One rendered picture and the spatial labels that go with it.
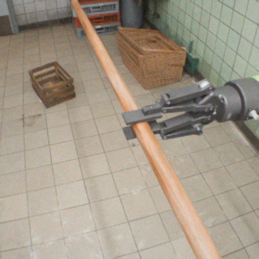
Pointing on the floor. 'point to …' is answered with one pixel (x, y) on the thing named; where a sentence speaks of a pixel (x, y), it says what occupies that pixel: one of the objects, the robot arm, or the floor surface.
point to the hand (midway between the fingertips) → (141, 122)
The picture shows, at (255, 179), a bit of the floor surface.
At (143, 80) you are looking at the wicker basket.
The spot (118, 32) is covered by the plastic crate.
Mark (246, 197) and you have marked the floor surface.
